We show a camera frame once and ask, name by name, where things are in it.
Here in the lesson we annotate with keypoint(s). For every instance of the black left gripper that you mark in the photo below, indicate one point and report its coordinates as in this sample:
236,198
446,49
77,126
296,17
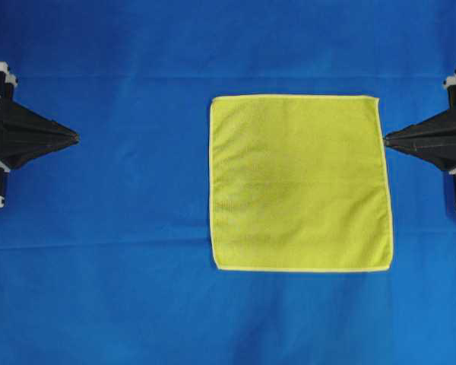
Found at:
13,157

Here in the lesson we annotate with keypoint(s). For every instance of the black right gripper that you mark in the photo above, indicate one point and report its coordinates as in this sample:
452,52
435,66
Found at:
440,125

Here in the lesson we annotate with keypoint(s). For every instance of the yellow-green microfiber towel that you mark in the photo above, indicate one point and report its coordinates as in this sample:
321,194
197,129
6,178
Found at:
299,183

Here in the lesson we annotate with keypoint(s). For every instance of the blue table cloth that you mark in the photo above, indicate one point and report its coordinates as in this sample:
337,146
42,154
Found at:
105,255

